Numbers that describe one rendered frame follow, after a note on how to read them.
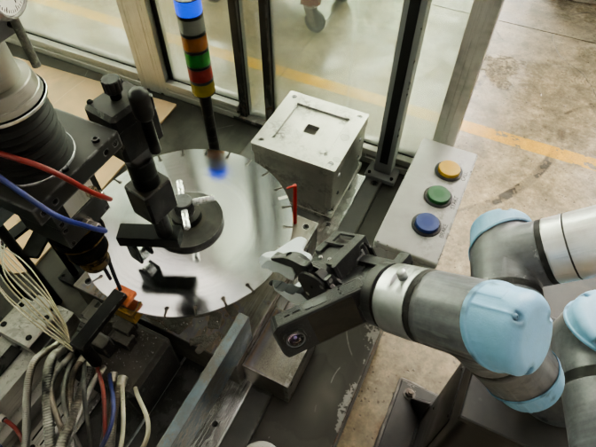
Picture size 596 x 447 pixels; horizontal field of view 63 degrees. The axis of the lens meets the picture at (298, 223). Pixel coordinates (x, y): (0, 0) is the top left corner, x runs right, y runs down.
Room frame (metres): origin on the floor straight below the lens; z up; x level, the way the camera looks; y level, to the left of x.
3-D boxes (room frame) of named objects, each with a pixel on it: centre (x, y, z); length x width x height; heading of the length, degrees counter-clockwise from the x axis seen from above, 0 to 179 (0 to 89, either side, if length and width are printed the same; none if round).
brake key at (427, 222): (0.51, -0.22, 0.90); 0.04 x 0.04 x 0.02
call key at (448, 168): (0.63, -0.28, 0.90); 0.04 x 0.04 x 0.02
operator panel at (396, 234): (0.58, -0.24, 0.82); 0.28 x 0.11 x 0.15; 154
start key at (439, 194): (0.57, -0.25, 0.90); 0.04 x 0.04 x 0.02
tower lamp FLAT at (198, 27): (0.78, 0.18, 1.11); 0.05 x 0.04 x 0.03; 64
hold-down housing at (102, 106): (0.40, 0.18, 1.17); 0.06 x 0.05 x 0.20; 145
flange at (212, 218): (0.47, 0.17, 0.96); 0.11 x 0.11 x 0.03
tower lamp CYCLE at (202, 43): (0.78, 0.18, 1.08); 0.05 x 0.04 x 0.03; 64
